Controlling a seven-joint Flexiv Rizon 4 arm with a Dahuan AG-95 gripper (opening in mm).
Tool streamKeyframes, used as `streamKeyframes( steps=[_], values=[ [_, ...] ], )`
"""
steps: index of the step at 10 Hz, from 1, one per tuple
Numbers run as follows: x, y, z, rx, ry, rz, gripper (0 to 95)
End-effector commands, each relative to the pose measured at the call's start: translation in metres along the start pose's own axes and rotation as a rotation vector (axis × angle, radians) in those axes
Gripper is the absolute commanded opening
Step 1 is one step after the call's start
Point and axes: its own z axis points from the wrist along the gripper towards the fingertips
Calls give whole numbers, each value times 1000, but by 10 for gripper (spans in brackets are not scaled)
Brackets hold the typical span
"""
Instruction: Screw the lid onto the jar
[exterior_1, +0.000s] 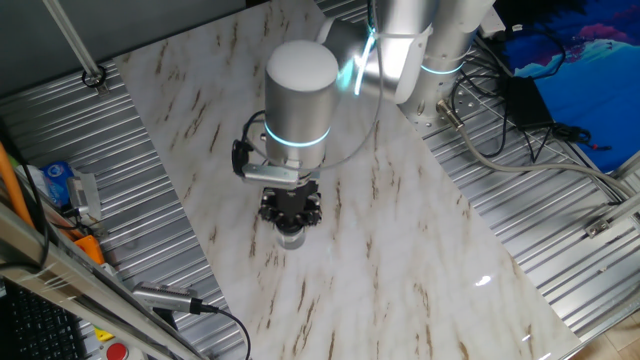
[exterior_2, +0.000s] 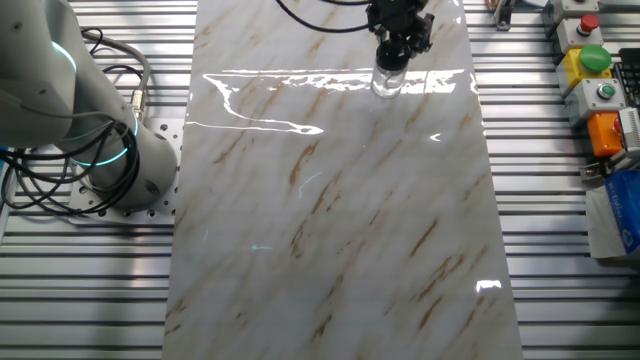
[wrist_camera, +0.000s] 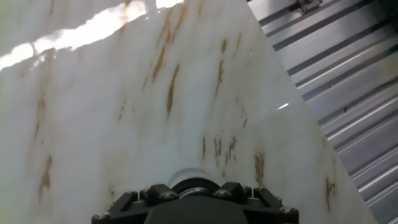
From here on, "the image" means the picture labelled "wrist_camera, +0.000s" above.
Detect clear glass jar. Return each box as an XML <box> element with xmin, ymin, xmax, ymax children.
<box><xmin>167</xmin><ymin>167</ymin><xmax>217</xmax><ymax>189</ymax></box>

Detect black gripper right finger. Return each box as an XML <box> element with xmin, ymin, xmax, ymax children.
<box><xmin>212</xmin><ymin>182</ymin><xmax>300</xmax><ymax>224</ymax></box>

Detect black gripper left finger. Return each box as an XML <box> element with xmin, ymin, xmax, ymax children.
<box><xmin>91</xmin><ymin>183</ymin><xmax>180</xmax><ymax>224</ymax></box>

